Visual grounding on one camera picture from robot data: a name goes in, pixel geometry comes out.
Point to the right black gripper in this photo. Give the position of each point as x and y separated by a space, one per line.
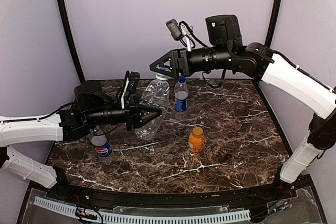
181 57

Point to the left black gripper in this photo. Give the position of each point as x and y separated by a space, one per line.
133 115

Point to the clear plastic bottle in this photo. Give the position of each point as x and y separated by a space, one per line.
156 94

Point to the blue label water bottle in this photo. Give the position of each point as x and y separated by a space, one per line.
181 95

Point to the white bottle cap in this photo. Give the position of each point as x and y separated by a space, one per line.
161 76

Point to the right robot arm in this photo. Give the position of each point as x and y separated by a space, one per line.
227 52

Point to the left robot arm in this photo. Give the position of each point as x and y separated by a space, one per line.
73 121

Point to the orange juice bottle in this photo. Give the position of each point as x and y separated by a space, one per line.
196 140

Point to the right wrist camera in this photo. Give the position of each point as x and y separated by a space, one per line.
181 33

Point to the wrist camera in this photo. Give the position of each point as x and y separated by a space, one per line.
133 81
181 33

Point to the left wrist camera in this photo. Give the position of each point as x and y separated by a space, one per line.
133 81

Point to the white slotted cable duct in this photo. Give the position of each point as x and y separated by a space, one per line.
142 216

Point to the right black frame post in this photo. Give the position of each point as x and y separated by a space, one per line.
272 22

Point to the black frame post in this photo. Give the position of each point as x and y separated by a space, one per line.
70 40
272 22

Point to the left black frame post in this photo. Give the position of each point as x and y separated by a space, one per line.
70 40

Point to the black front rail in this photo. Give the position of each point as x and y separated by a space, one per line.
94 198

